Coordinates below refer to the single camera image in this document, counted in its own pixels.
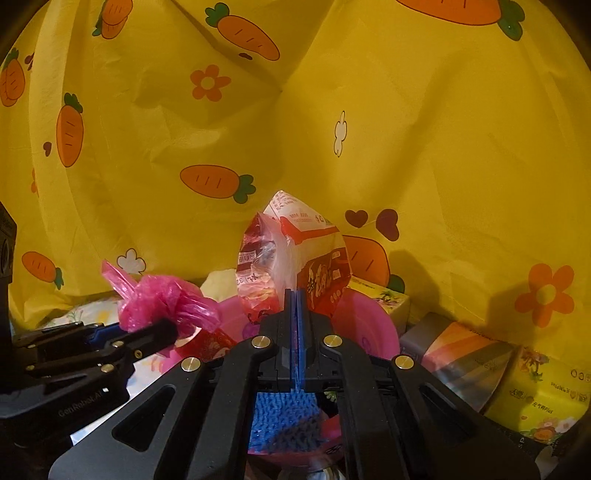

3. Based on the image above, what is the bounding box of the red white snack wrapper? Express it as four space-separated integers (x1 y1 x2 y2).
235 190 354 328

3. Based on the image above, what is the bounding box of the pink plastic bag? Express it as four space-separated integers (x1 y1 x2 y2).
102 261 222 334

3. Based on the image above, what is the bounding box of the cream plush ball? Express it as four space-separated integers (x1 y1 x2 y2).
201 268 241 303

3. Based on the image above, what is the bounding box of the red paper cup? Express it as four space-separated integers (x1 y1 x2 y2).
178 325 238 363

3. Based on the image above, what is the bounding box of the yellow tissue pack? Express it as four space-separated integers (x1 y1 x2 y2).
485 346 591 446
348 276 411 335

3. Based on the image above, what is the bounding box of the dark striped box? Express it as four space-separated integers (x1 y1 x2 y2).
399 311 575 464

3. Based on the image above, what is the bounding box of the blue foam net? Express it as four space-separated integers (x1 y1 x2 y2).
249 390 326 455

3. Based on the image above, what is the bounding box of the yellow carrot-print curtain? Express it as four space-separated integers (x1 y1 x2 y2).
0 0 591 352

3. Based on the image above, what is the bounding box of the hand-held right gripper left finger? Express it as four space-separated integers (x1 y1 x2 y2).
48 288 298 480

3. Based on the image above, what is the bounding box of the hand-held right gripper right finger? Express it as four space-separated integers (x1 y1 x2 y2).
298 289 541 480

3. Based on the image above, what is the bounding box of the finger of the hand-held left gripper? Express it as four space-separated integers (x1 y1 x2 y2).
13 322 122 354
24 318 181 378

